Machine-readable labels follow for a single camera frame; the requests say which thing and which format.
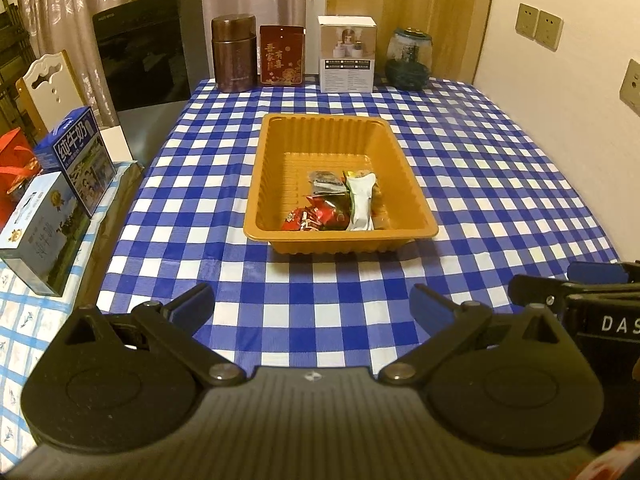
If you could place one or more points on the light blue milk carton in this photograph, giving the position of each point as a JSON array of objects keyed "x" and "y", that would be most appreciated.
[{"x": 42, "y": 235}]

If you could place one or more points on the black flat screen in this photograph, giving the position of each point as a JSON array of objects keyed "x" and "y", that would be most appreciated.
[{"x": 140, "y": 50}]

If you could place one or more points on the orange plastic tray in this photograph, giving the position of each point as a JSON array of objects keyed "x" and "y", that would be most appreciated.
[{"x": 325, "y": 140}]

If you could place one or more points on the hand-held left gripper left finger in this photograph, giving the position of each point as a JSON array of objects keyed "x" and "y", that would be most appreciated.
[{"x": 192, "y": 301}]

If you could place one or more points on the dark wooden rack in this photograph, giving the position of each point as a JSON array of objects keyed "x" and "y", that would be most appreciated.
[{"x": 15, "y": 60}]

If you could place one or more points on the yellow-green snack packet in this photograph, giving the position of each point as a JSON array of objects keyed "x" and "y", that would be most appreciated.
[{"x": 348, "y": 176}]

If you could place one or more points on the red gift box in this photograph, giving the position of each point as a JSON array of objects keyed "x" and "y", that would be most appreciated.
[{"x": 281, "y": 55}]

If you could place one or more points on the dark blue milk carton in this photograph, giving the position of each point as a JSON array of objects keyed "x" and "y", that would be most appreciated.
[{"x": 75, "y": 160}]

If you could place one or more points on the white printed carton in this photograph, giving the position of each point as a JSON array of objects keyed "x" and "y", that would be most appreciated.
[{"x": 347, "y": 55}]

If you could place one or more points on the grey snack packet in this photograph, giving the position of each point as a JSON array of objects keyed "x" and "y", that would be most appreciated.
[{"x": 325, "y": 182}]

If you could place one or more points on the white carved chair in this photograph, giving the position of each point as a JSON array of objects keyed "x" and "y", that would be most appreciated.
[{"x": 52, "y": 90}]

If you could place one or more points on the beige wall socket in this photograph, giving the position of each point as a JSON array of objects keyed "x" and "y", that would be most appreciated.
[{"x": 631, "y": 85}]

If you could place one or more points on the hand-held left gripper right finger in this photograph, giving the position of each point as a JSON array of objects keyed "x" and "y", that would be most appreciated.
[{"x": 430, "y": 305}]

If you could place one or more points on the glass jar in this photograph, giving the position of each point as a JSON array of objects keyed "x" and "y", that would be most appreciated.
[{"x": 409, "y": 62}]

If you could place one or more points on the red gift bag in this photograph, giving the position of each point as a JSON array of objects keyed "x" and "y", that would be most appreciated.
[{"x": 15, "y": 175}]

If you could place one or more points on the red candy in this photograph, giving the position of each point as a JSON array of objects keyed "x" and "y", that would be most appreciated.
[{"x": 296, "y": 220}]

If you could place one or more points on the small white box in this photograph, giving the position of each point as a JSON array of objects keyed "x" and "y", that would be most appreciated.
[{"x": 116, "y": 144}]

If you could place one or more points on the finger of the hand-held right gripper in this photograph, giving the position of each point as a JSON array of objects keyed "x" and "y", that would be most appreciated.
[
  {"x": 535, "y": 292},
  {"x": 597, "y": 272}
]

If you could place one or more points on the blue checked tablecloth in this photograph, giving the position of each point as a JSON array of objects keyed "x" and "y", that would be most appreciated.
[{"x": 475, "y": 160}]

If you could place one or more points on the person's right forearm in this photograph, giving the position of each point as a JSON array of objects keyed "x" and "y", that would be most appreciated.
[{"x": 622, "y": 462}]

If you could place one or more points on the brown metal canister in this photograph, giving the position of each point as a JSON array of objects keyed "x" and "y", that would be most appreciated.
[{"x": 232, "y": 55}]

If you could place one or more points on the red snack packet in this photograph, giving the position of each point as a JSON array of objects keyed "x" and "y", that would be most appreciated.
[{"x": 327, "y": 215}]

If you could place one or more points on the long foil snack packet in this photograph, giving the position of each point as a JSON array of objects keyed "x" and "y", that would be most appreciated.
[{"x": 361, "y": 202}]

